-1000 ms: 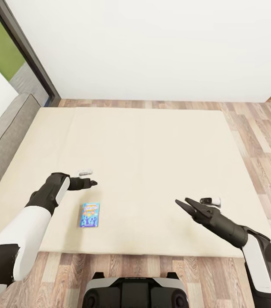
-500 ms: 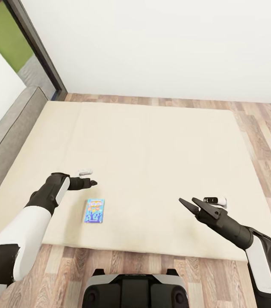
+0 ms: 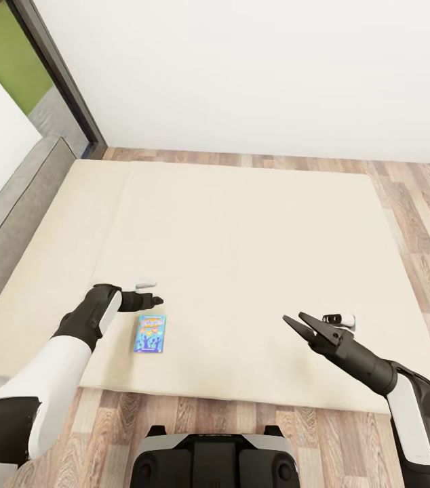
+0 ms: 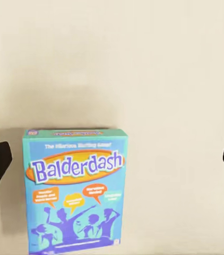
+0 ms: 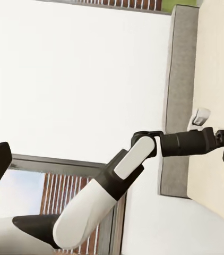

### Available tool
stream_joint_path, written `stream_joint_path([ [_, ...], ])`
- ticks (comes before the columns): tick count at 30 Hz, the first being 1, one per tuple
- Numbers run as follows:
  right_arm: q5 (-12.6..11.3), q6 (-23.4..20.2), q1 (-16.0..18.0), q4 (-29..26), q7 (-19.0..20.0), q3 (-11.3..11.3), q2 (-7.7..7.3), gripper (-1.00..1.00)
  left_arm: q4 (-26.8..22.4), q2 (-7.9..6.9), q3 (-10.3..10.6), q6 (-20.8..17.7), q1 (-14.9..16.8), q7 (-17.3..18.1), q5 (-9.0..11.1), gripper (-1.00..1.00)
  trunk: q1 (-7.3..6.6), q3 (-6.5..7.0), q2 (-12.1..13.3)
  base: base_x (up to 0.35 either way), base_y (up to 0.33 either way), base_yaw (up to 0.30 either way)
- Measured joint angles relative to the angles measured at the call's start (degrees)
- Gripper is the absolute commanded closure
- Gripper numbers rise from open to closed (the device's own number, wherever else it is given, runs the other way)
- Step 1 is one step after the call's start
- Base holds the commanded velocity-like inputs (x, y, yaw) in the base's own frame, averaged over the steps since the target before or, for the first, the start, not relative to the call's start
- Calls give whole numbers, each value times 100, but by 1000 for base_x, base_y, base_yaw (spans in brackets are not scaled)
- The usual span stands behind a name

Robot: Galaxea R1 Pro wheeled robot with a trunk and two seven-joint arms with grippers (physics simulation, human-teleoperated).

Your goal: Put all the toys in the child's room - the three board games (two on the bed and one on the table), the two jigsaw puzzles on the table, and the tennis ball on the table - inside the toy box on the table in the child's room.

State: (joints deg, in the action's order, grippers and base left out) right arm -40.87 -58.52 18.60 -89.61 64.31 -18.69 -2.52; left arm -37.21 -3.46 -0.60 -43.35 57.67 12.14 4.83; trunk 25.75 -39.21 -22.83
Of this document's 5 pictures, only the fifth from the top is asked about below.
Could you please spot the bed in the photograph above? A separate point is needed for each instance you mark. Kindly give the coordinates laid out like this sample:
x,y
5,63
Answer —
x,y
194,79

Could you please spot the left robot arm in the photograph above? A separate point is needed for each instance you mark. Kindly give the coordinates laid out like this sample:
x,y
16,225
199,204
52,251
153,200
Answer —
x,y
38,234

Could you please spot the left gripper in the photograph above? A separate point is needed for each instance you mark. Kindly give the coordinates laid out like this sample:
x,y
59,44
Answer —
x,y
199,142

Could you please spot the fixed window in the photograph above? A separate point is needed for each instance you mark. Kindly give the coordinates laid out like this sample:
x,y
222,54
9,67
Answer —
x,y
42,185

